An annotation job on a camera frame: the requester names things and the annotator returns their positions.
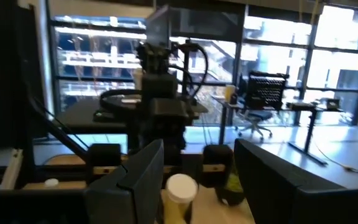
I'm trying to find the yellow cup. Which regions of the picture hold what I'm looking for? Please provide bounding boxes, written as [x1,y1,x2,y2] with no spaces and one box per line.
[224,84,236,103]

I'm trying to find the black mesh office chair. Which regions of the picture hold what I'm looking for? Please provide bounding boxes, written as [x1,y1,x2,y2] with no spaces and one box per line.
[236,70,290,141]

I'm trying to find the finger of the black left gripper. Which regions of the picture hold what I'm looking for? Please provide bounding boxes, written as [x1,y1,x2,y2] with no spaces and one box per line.
[203,144,234,187]
[87,143,122,184]

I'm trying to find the yellow pill bottle white cap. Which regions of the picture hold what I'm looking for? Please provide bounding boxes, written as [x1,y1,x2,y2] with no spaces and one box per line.
[162,173,199,224]

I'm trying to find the large window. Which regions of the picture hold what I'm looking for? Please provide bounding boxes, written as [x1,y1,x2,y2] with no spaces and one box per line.
[47,4,358,128]

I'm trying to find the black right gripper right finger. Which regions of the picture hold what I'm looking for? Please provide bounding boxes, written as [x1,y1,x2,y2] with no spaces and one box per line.
[234,138,298,224]

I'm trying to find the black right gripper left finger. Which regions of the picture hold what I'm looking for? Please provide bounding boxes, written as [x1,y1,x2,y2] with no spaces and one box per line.
[85,139,165,224]

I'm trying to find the potted succulent plant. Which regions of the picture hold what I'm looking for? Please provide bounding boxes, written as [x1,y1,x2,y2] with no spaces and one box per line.
[214,169,247,207]

